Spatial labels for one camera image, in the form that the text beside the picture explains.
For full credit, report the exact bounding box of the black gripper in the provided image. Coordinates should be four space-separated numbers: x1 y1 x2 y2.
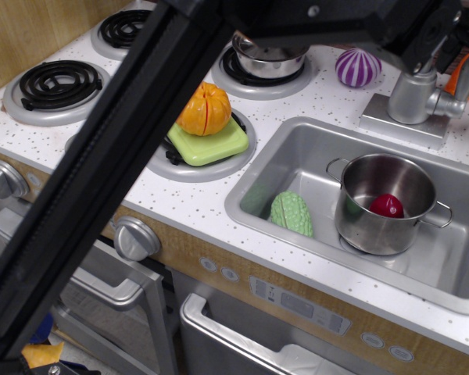
437 1 469 92

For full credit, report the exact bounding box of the silver toy faucet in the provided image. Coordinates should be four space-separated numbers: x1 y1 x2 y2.
360 57 469 150

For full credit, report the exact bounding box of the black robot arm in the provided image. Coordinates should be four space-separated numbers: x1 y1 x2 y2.
0 1 462 374

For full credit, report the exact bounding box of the purple striped toy onion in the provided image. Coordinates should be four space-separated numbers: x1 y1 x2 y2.
335 48 382 88

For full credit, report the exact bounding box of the red toy fruit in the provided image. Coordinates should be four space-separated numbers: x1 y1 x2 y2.
369 194 404 219

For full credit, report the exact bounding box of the steel lidded pan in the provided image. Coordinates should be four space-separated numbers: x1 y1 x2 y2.
231 33 310 79

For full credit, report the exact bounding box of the silver toy sink basin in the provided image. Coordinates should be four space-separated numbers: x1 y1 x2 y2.
225 117 469 315

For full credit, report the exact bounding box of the back right stove burner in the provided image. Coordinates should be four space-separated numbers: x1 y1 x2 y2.
211 47 313 101

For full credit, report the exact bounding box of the stove burner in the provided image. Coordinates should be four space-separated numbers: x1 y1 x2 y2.
91 9 152 61
146 109 256 183
211 47 313 101
2 60 110 127

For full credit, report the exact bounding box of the green toy bitter gourd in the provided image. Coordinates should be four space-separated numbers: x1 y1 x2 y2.
270 191 313 238

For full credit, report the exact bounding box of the orange toy pumpkin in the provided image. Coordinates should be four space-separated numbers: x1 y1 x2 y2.
176 81 232 137

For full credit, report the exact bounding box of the green toy cutting board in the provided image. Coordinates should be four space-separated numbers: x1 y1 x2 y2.
167 118 249 166

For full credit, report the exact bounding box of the grey control panel sticker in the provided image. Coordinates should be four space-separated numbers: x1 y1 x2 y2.
249 276 352 336

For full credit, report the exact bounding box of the front right stove burner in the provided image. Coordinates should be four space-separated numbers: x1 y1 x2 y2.
146 109 256 183

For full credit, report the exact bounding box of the back left stove burner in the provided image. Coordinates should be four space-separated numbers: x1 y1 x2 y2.
91 9 152 61

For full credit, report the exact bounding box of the silver dishwasher door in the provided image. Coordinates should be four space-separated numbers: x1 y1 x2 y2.
173 271 383 374

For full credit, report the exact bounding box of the silver oven knob right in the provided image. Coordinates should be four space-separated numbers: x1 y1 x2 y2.
113 216 162 262

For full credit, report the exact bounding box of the silver oven knob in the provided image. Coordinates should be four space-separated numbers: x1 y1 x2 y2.
113 216 162 262
0 160 30 199

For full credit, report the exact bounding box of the front left stove burner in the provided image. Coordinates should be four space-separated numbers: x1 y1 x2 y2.
2 60 110 127

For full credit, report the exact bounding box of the silver oven door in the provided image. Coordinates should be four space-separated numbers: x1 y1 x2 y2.
0 207 177 375

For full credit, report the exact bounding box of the silver oven knob left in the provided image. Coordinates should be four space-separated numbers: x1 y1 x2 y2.
0 160 30 199

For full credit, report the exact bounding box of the blue object on floor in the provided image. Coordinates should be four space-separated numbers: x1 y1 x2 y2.
29 312 54 345

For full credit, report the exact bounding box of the yellow cloth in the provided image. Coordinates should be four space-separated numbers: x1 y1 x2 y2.
21 341 64 369

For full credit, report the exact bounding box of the steel pot with handles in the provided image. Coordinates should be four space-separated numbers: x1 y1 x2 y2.
325 153 453 256

